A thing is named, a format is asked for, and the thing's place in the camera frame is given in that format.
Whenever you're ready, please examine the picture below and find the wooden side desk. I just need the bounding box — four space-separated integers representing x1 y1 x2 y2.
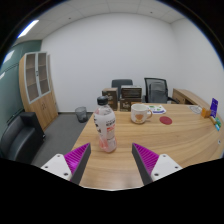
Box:
171 88 211 109

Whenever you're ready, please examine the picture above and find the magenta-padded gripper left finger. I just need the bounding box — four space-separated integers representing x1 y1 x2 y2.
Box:
40 142 92 185

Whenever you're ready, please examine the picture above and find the flat brown printed box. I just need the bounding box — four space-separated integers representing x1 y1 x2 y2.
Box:
119 97 143 112

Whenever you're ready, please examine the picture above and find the wooden cabinet with glass doors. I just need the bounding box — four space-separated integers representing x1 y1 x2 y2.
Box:
18 51 59 131

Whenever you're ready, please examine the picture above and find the flat dark printed box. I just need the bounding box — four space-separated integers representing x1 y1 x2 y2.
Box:
120 85 143 100

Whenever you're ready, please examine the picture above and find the dark padded office chair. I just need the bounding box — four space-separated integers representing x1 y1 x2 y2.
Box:
111 78 134 98

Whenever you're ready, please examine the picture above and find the white green printed leaflet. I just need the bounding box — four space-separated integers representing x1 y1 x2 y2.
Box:
148 104 167 115

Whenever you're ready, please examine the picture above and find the orange cardboard box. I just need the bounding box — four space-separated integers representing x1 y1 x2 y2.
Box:
200 107 213 119

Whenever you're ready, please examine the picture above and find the clear drink bottle black cap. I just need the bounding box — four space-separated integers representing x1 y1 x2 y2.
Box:
93 95 118 154

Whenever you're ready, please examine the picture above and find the white mug with orange print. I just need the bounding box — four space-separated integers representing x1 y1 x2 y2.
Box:
130 103 154 125

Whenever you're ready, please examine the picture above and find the grey waste bin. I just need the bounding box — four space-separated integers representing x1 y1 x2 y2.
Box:
74 106 89 124

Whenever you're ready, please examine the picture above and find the purple standing box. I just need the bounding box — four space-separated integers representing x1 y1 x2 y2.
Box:
209 97 219 119

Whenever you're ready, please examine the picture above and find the black mesh office chair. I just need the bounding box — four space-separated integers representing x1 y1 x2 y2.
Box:
143 77 179 104

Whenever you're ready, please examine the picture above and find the grey backpack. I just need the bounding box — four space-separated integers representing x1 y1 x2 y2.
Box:
148 81 168 104

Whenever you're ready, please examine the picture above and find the black leather armchair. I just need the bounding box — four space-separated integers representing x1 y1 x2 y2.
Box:
0 111 46 164

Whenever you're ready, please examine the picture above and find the flat round red coaster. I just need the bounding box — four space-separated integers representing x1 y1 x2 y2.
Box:
159 115 173 126

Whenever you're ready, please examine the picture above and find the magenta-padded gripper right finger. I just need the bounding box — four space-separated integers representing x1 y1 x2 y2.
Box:
131 142 184 186

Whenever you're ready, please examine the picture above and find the long ceiling light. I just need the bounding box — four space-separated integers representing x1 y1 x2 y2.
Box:
17 19 40 39

